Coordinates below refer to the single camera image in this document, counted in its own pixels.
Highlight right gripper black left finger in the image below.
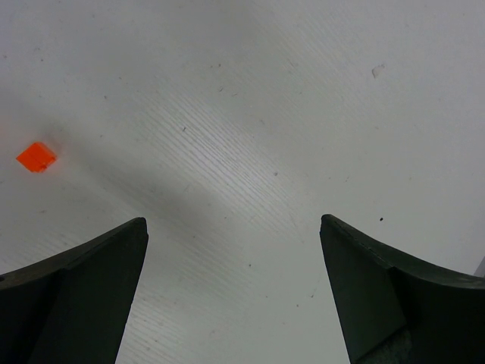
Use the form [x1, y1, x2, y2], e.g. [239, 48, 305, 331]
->
[1, 218, 149, 363]

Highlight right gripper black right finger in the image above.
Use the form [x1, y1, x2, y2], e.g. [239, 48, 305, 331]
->
[320, 214, 484, 363]

